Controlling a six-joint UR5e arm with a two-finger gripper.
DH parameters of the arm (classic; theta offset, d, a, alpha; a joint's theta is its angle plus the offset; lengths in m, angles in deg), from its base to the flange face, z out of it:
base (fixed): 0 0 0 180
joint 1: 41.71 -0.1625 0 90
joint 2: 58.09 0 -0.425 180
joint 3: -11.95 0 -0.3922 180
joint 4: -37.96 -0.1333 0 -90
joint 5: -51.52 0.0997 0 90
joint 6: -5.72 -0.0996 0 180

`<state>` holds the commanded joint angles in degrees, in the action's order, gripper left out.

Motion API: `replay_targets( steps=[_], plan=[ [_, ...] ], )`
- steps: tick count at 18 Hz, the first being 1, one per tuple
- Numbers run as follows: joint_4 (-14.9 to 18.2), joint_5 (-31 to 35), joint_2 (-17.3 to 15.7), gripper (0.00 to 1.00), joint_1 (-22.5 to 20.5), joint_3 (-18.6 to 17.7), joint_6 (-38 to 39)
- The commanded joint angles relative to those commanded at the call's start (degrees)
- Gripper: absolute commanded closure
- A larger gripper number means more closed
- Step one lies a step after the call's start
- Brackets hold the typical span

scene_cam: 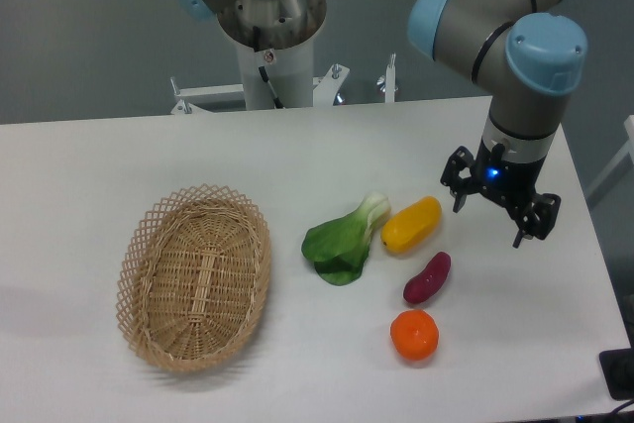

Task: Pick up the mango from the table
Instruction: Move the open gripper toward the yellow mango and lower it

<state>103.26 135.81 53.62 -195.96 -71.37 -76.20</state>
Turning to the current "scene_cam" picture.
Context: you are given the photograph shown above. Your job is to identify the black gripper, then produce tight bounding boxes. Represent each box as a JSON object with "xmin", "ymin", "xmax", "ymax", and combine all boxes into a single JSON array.
[{"xmin": 440, "ymin": 142, "xmax": 561, "ymax": 249}]

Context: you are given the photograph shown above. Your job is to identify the yellow mango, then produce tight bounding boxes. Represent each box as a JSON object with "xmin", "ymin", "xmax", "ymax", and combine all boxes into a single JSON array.
[{"xmin": 380, "ymin": 196, "xmax": 442, "ymax": 254}]

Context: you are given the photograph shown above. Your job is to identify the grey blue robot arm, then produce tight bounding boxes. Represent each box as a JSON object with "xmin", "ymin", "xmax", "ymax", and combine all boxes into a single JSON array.
[{"xmin": 177, "ymin": 0, "xmax": 587, "ymax": 240}]

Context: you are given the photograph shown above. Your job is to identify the purple sweet potato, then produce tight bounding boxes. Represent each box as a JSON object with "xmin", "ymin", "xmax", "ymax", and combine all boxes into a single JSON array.
[{"xmin": 402, "ymin": 252, "xmax": 452, "ymax": 304}]

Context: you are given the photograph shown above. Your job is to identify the orange tangerine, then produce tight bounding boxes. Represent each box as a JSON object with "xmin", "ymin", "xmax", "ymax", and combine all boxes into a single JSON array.
[{"xmin": 390, "ymin": 309, "xmax": 440, "ymax": 362}]

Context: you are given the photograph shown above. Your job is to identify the green bok choy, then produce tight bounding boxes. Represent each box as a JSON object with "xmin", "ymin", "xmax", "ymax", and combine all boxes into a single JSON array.
[{"xmin": 301, "ymin": 192, "xmax": 391, "ymax": 286}]

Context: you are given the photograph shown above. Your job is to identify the black device at table edge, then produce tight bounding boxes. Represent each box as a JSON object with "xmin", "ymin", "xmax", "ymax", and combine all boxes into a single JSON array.
[{"xmin": 598, "ymin": 349, "xmax": 633, "ymax": 401}]

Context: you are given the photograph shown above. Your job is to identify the woven wicker basket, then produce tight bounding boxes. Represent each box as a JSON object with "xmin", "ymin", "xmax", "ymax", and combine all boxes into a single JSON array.
[{"xmin": 116, "ymin": 184, "xmax": 271, "ymax": 372}]

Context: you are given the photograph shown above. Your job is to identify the white frame right edge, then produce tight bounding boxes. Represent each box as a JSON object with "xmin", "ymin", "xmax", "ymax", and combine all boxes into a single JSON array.
[{"xmin": 585, "ymin": 115, "xmax": 633, "ymax": 202}]

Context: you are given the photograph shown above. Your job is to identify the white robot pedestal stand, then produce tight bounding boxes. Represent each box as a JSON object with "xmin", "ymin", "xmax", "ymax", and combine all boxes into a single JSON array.
[{"xmin": 169, "ymin": 41, "xmax": 400, "ymax": 115}]

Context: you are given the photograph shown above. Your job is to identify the black cable on pedestal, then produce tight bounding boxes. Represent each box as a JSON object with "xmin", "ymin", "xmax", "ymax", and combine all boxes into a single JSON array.
[{"xmin": 252, "ymin": 25, "xmax": 286, "ymax": 110}]

